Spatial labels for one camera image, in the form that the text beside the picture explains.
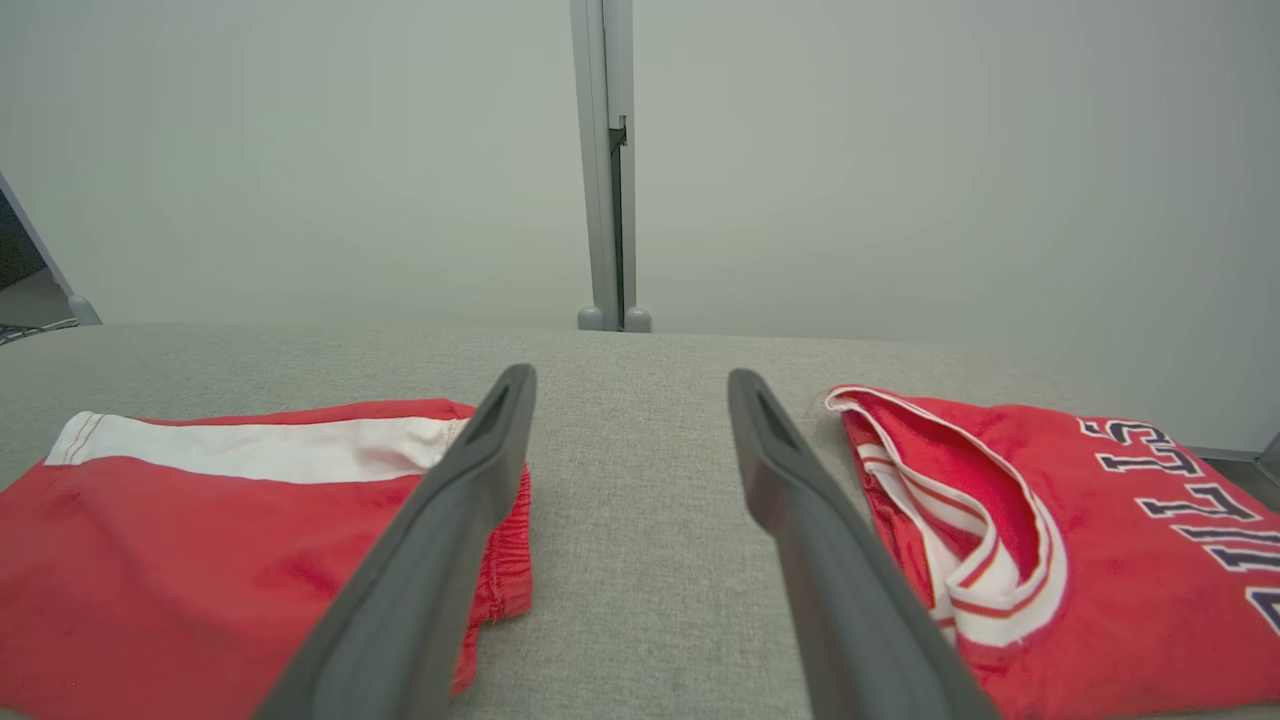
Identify tangled floor cables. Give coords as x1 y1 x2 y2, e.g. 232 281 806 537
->
0 318 79 346

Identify red Bulls jersey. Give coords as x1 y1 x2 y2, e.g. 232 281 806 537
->
825 385 1280 720

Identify grey metal partition post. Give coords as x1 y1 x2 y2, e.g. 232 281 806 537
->
570 0 653 333

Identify red shorts with white stripe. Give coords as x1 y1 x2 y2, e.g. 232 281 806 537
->
0 398 534 720

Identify black cabinet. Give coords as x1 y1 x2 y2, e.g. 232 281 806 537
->
0 195 46 291

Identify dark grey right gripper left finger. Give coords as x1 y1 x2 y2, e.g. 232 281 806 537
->
250 363 539 720

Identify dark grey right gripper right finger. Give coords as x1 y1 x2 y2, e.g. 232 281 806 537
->
727 368 1001 720

